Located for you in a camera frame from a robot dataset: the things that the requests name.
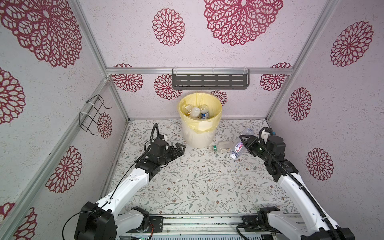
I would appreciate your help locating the clear purple-label water bottle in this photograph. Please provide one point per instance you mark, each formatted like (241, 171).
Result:
(238, 147)

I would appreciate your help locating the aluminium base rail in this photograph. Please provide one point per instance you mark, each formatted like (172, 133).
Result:
(202, 227)

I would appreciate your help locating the clear blue-label blue-cap bottle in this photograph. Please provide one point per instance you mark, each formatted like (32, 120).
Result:
(204, 112)

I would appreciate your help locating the grey metal wall shelf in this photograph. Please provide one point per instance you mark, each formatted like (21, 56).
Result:
(181, 81)

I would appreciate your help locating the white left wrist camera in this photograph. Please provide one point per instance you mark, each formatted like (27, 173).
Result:
(163, 137)

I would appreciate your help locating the blue-label water bottle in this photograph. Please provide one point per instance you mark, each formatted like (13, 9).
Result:
(188, 109)

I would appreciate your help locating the yellow plastic bin liner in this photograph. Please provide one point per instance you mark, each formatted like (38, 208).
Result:
(215, 109)

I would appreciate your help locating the cream ribbed waste bin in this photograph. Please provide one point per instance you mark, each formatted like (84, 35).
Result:
(198, 136)

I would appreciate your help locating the black wire wall rack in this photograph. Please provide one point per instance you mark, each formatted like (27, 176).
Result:
(91, 116)

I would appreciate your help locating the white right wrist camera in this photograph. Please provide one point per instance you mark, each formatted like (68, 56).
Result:
(265, 135)

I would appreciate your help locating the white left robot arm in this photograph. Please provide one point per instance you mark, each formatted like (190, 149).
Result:
(104, 219)

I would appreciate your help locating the white red-cap bottle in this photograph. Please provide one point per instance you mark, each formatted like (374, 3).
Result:
(195, 113)

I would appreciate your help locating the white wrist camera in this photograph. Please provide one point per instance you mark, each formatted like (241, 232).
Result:
(265, 135)
(163, 137)

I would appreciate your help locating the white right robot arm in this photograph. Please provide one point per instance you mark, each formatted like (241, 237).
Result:
(317, 224)

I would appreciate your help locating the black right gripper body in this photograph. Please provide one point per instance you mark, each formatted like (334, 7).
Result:
(260, 154)

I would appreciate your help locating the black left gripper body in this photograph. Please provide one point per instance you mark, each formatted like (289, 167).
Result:
(169, 154)

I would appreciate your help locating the clear green-cap bottle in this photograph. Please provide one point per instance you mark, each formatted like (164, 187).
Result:
(222, 146)

